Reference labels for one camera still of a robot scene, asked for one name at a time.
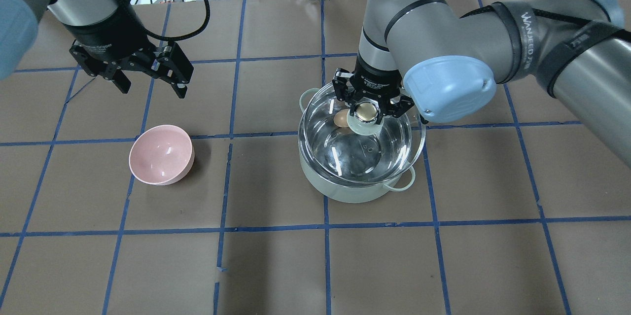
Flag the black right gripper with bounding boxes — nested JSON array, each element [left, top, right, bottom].
[[333, 54, 414, 120]]

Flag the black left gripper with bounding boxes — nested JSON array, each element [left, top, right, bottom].
[[69, 4, 194, 99]]

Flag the brown egg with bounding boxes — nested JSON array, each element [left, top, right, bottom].
[[333, 110, 350, 128]]

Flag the glass pot lid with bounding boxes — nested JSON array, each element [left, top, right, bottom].
[[299, 82, 426, 188]]

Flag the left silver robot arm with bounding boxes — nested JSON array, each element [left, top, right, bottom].
[[1, 0, 210, 99]]

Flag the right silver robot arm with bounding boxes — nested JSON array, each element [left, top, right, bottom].
[[333, 0, 631, 165]]

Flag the pale green cooking pot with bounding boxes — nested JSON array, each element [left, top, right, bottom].
[[298, 85, 416, 204]]

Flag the pink bowl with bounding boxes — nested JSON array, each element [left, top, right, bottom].
[[128, 125, 195, 185]]

